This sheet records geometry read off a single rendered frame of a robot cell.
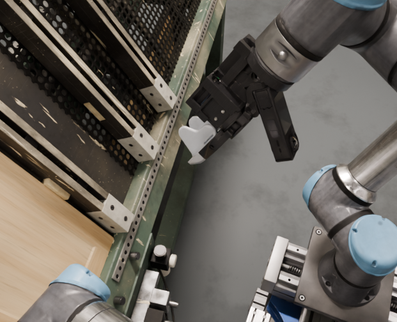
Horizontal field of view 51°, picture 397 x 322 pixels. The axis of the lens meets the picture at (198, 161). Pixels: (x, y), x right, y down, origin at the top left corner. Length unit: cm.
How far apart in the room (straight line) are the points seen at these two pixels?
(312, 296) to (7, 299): 73
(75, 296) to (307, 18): 44
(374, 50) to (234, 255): 180
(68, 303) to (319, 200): 63
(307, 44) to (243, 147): 214
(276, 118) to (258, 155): 203
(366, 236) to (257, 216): 145
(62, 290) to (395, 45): 51
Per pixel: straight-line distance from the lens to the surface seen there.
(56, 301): 59
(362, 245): 94
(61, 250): 119
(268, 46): 51
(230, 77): 55
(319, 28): 49
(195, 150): 62
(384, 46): 54
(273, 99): 55
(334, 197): 99
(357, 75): 322
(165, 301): 137
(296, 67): 51
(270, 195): 243
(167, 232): 210
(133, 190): 139
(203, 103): 56
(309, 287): 112
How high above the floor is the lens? 207
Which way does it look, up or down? 55 degrees down
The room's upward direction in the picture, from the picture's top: straight up
